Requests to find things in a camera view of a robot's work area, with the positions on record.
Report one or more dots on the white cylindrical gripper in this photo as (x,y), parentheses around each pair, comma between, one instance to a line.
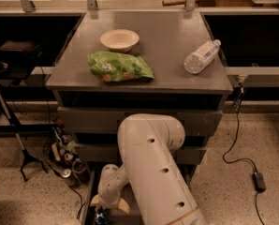
(107,193)

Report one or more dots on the blue pepsi can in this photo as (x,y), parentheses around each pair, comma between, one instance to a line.
(100,216)

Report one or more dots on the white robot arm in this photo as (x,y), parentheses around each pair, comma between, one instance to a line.
(146,143)

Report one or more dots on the grey bottom drawer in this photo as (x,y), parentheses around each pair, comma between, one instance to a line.
(157,194)

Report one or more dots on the grey drawer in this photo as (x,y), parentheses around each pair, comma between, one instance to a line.
(157,194)
(107,120)
(109,153)

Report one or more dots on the grey middle drawer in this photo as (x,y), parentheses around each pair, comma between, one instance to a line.
(109,153)

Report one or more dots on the silver can on floor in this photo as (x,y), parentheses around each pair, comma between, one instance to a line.
(69,178)

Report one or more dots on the grey top drawer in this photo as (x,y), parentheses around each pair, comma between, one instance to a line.
(107,120)

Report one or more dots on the grey drawer cabinet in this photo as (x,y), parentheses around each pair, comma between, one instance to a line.
(166,38)

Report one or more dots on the brown cup on floor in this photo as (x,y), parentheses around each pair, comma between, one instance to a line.
(80,170)

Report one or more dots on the pile of snacks on floor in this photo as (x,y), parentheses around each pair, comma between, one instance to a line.
(63,146)

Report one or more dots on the black grabber tool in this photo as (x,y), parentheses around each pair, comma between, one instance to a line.
(27,158)

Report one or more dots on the green chip bag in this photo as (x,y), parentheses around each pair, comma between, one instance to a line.
(114,67)

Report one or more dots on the black power adapter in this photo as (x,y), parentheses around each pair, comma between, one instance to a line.
(259,181)

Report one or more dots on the white bowl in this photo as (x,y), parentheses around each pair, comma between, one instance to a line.
(120,40)

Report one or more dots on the clear plastic water bottle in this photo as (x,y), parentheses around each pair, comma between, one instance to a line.
(196,61)

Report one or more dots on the black box on shelf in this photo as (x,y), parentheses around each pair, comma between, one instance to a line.
(28,49)

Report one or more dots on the wooden stick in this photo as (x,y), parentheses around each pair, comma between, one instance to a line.
(167,3)

